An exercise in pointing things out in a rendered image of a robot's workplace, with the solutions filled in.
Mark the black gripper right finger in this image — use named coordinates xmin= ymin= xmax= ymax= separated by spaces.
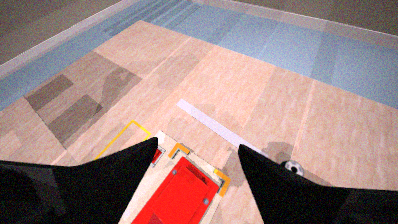
xmin=238 ymin=144 xmax=398 ymax=224

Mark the white flat strip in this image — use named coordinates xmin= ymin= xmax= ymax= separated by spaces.
xmin=176 ymin=99 xmax=269 ymax=158

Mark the black toy tyre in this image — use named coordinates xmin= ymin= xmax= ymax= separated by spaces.
xmin=281 ymin=160 xmax=304 ymax=177

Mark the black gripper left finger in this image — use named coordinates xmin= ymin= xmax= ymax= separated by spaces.
xmin=0 ymin=137 xmax=158 ymax=224

